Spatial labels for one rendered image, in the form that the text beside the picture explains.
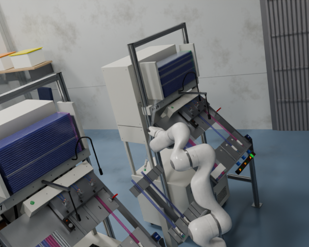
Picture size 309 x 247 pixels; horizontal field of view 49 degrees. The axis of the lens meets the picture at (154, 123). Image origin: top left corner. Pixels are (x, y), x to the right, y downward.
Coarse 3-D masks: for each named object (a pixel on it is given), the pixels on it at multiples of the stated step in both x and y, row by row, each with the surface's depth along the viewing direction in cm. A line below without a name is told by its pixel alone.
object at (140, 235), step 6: (138, 228) 224; (138, 234) 221; (144, 234) 223; (126, 240) 215; (132, 240) 217; (138, 240) 219; (144, 240) 220; (150, 240) 222; (120, 246) 211; (126, 246) 213; (132, 246) 215; (138, 246) 216; (144, 246) 218; (150, 246) 220
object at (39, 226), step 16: (48, 208) 207; (80, 208) 215; (96, 208) 220; (112, 208) 224; (16, 224) 194; (32, 224) 198; (48, 224) 201; (80, 224) 209; (96, 224) 213; (16, 240) 189; (32, 240) 193
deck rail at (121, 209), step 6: (108, 192) 229; (114, 198) 228; (120, 204) 227; (120, 210) 229; (126, 210) 226; (126, 216) 228; (132, 216) 226; (132, 222) 226; (138, 222) 225; (144, 228) 224; (150, 234) 223; (156, 246) 221
